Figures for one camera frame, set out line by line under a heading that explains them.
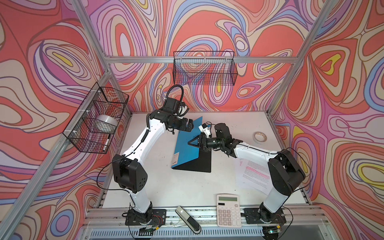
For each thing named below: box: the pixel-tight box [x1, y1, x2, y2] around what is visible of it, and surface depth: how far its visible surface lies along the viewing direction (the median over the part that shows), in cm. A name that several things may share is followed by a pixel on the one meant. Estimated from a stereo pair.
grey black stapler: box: [175, 205, 202, 235], surface depth 73 cm
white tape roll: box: [252, 131, 268, 145], surface depth 105 cm
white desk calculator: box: [216, 194, 242, 228], surface depth 75 cm
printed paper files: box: [234, 157, 274, 196], surface depth 88 cm
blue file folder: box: [171, 116, 212, 173], surface depth 81 cm
